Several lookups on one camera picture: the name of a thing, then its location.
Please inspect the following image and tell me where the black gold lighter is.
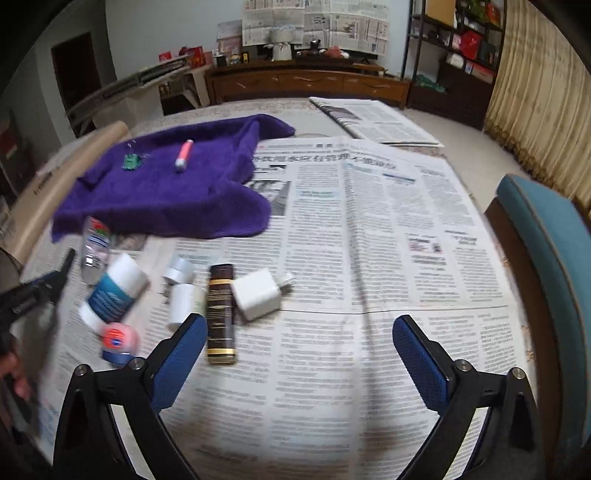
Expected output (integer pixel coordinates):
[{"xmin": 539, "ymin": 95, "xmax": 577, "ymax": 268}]
[{"xmin": 205, "ymin": 263, "xmax": 236, "ymax": 365}]

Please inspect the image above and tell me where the clear candy bottle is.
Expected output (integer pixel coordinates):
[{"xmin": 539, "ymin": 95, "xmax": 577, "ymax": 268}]
[{"xmin": 80, "ymin": 217, "xmax": 111, "ymax": 286}]

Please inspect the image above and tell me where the white tape roll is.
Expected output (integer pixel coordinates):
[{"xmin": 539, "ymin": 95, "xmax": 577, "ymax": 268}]
[{"xmin": 167, "ymin": 284, "xmax": 206, "ymax": 331}]

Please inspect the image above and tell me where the blue white cream tube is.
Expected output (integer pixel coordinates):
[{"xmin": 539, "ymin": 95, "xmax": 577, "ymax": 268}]
[{"xmin": 79, "ymin": 253, "xmax": 148, "ymax": 336}]

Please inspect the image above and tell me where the white charger plug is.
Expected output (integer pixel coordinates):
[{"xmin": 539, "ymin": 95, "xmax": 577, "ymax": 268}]
[{"xmin": 231, "ymin": 269, "xmax": 296, "ymax": 322}]

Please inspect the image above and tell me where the green binder clip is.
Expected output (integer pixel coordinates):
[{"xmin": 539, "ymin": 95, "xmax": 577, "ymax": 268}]
[{"xmin": 121, "ymin": 140, "xmax": 150, "ymax": 171}]

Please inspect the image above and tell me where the pink white pen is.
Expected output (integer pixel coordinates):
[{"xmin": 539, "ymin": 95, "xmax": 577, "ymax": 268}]
[{"xmin": 174, "ymin": 140, "xmax": 193, "ymax": 173}]

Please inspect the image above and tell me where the person's left hand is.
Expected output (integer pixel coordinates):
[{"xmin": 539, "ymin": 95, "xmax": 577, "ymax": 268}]
[{"xmin": 0, "ymin": 351, "xmax": 31, "ymax": 401}]

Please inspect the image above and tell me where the beige bench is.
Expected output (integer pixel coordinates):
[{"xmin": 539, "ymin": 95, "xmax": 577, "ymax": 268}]
[{"xmin": 1, "ymin": 121, "xmax": 129, "ymax": 265}]

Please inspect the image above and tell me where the newspaper on table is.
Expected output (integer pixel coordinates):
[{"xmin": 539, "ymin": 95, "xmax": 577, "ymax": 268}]
[{"xmin": 22, "ymin": 135, "xmax": 539, "ymax": 480}]

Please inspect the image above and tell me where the teal chair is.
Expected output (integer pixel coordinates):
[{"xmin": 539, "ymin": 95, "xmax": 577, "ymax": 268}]
[{"xmin": 485, "ymin": 174, "xmax": 590, "ymax": 479}]

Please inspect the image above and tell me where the purple towel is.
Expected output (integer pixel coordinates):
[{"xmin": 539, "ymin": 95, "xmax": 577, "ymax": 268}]
[{"xmin": 51, "ymin": 114, "xmax": 296, "ymax": 242}]

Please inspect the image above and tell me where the folded table stack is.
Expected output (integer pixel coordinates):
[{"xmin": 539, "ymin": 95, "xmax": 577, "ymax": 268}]
[{"xmin": 65, "ymin": 55, "xmax": 190, "ymax": 132}]

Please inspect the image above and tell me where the wooden tv cabinet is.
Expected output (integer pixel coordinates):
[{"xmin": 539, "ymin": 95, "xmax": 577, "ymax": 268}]
[{"xmin": 205, "ymin": 58, "xmax": 410, "ymax": 108}]

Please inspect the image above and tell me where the folded newspaper far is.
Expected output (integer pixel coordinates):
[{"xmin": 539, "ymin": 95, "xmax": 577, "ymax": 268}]
[{"xmin": 308, "ymin": 97, "xmax": 443, "ymax": 148}]

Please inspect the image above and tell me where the beige curtain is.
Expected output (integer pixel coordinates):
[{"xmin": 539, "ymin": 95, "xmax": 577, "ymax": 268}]
[{"xmin": 485, "ymin": 1, "xmax": 590, "ymax": 208}]

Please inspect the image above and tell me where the dark wooden shelf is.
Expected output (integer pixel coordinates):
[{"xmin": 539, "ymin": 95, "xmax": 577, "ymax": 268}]
[{"xmin": 401, "ymin": 1, "xmax": 507, "ymax": 129}]

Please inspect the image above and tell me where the newspaper covered television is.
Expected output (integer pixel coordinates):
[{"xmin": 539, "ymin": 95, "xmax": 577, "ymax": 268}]
[{"xmin": 242, "ymin": 1, "xmax": 390, "ymax": 56}]

